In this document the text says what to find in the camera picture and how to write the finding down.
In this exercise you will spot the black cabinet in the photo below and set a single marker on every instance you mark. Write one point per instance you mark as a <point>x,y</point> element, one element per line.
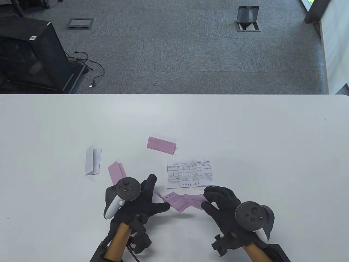
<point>41,54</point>

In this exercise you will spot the black wrist pack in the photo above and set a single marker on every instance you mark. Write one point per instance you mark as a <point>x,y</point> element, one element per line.
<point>98,253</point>
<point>278,253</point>

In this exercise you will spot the person's left forearm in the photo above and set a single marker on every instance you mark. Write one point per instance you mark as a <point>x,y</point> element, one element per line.
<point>117,243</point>

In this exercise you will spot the white paper invoice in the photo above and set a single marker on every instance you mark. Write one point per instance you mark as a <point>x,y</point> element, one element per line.
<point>92,163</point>
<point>190,174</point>

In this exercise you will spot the person's left hand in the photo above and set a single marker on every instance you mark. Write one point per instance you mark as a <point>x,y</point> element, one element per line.
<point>141,204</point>

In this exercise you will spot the dark grey pillar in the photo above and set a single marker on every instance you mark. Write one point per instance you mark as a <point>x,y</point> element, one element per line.
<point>317,11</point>

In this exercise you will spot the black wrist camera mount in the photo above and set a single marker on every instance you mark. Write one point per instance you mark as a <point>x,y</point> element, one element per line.
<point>225,244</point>
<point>141,241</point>

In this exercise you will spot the person's right hand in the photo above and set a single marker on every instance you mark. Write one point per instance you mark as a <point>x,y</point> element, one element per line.
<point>223,210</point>

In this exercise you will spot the pink paper invoice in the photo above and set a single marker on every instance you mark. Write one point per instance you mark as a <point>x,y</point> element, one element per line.
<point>161,144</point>
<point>180,203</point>
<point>116,170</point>

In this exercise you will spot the closed grey floor socket box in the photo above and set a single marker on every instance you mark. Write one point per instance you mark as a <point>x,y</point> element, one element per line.
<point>80,23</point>

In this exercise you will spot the open grey floor socket box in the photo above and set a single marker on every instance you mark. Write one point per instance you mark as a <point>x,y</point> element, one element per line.
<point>247,15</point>

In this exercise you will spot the person's right forearm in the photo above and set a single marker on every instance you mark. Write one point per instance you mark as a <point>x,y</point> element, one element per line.
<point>256,253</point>

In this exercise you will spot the white partition panel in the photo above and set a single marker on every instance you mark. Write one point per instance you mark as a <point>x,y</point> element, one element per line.
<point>336,41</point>

